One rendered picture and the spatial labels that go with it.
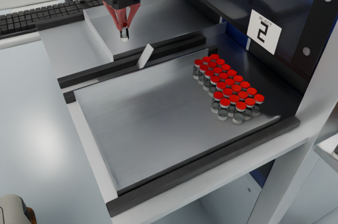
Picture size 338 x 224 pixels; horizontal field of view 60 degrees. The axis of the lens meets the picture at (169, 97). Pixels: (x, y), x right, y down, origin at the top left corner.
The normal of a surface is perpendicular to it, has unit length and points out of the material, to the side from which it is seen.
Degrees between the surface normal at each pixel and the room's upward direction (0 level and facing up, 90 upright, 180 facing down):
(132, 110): 0
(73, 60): 0
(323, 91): 90
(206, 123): 0
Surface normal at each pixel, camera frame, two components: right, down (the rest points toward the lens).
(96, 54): 0.00, -0.72
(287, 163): -0.88, 0.33
